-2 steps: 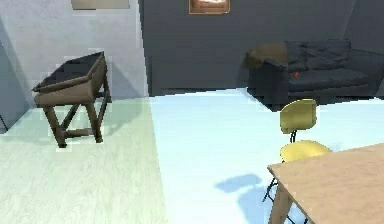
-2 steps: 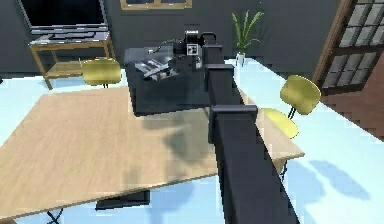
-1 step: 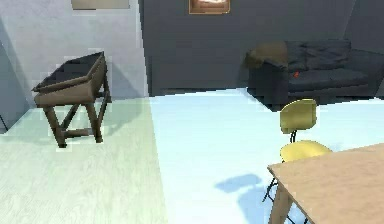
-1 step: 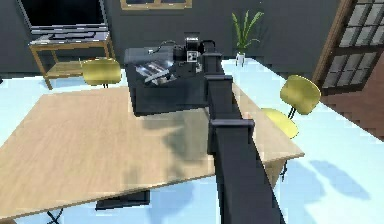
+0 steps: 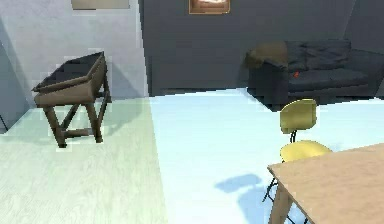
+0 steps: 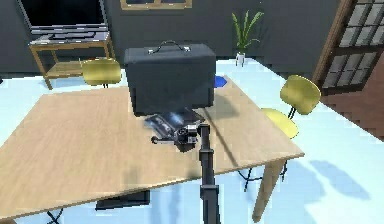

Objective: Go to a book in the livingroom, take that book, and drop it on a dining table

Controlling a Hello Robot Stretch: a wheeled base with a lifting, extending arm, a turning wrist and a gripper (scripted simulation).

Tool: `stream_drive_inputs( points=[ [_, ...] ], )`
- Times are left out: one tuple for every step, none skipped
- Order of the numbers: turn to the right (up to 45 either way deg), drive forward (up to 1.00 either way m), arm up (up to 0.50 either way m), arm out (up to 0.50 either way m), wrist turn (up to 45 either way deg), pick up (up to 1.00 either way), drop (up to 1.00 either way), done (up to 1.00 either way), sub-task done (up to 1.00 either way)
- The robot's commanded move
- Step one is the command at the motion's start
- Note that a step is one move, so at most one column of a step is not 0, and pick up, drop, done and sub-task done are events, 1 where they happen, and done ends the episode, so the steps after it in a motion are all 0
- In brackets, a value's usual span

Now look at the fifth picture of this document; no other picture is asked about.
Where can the brown framed wall picture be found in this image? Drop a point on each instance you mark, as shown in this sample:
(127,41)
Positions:
(209,6)

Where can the brown cloth on sofa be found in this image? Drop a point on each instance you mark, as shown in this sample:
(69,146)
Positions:
(266,53)

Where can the dark brown wooden side table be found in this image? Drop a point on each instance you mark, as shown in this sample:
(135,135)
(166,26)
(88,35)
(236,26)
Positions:
(68,90)

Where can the small red object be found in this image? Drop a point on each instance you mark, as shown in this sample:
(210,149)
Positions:
(296,74)

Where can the beige wall picture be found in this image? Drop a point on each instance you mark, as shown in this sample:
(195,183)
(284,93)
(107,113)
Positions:
(100,4)

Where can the dark grey sofa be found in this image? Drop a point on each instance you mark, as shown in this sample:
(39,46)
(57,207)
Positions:
(320,78)

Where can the light wooden dining table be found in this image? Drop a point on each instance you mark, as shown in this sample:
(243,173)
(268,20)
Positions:
(336,186)

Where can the yellow chair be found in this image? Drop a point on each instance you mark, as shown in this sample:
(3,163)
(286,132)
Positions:
(298,116)

